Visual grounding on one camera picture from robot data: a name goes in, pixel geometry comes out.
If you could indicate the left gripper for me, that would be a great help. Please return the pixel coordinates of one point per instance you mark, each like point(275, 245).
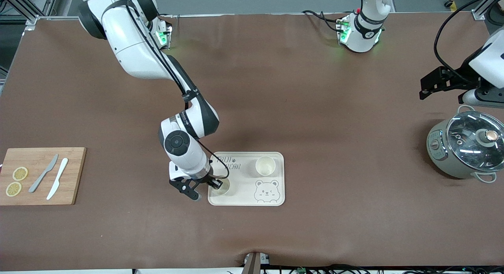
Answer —
point(459, 77)

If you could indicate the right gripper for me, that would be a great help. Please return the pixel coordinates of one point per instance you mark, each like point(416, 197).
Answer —
point(206, 179)

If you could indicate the white IKEA cup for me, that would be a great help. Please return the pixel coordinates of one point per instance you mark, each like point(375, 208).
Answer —
point(221, 189)
point(265, 165)

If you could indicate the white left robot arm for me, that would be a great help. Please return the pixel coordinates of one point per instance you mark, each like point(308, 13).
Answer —
point(364, 26)

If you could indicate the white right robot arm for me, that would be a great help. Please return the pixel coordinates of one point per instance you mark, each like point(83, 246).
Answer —
point(130, 37)

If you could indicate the cream tray with bear print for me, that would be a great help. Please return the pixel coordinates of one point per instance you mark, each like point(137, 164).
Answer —
point(244, 187)

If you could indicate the glass pot lid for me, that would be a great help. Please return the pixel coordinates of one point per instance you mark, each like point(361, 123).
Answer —
point(464, 148)

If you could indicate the sage green electric cooking pot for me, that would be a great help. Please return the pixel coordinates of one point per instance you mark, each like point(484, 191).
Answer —
point(437, 156)

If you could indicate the brown table cover mat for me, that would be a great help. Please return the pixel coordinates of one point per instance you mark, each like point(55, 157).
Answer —
point(295, 89)

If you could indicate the wooden cutting board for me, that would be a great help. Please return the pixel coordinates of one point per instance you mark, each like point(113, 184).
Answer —
point(75, 175)

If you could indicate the white plastic knife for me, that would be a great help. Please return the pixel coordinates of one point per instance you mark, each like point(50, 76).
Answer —
point(57, 179)

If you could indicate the grey plastic knife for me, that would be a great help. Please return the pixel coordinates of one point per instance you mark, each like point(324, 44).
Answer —
point(41, 175)

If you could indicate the yellow lemon slice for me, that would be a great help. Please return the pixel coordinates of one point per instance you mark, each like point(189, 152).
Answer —
point(13, 189)
point(20, 173)

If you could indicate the aluminium frame profile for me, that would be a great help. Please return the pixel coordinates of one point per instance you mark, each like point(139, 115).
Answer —
point(30, 19)
point(478, 12)

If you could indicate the metal bracket at table edge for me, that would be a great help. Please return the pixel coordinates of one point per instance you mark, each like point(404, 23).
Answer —
point(254, 264)

